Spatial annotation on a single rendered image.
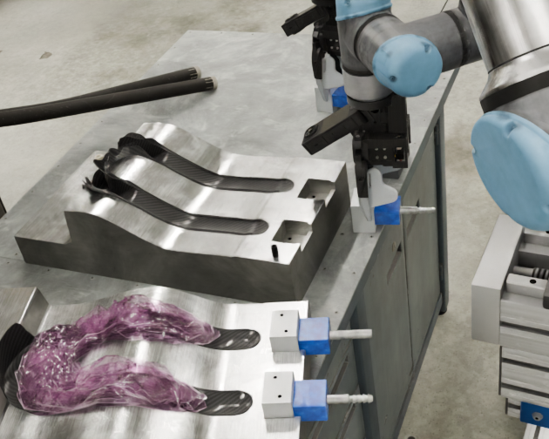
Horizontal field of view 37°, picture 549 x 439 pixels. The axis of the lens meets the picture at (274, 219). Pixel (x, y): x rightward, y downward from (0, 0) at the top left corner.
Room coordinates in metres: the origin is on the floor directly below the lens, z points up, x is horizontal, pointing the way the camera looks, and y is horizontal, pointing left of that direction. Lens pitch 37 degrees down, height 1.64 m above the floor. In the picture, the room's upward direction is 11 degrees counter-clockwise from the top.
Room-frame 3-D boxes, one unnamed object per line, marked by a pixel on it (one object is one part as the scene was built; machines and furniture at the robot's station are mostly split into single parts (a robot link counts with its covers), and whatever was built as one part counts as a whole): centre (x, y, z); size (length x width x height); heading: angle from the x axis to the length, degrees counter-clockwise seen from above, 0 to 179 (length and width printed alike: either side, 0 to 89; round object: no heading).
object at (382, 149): (1.05, -0.18, 0.99); 0.09 x 0.08 x 0.12; 72
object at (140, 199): (1.10, 0.14, 0.92); 0.35 x 0.16 x 0.09; 62
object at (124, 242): (1.12, 0.15, 0.87); 0.50 x 0.26 x 0.14; 62
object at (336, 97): (1.43, -0.19, 0.83); 0.13 x 0.05 x 0.05; 55
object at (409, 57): (0.95, -0.21, 1.14); 0.11 x 0.11 x 0.08; 13
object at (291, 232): (0.96, -0.02, 0.87); 0.05 x 0.05 x 0.04; 62
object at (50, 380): (0.77, 0.24, 0.90); 0.26 x 0.18 x 0.08; 79
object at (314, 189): (1.05, -0.07, 0.87); 0.05 x 0.05 x 0.04; 62
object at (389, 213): (1.04, -0.19, 0.83); 0.13 x 0.05 x 0.05; 72
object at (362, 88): (1.05, -0.17, 1.07); 0.08 x 0.08 x 0.05
